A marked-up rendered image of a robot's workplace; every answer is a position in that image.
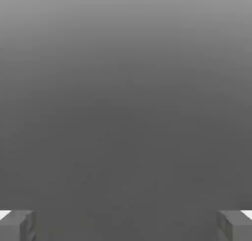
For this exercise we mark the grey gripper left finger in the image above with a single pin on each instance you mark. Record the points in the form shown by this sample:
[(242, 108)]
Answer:
[(15, 226)]

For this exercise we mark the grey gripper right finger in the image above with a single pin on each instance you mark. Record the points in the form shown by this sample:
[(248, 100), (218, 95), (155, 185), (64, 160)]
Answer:
[(236, 226)]

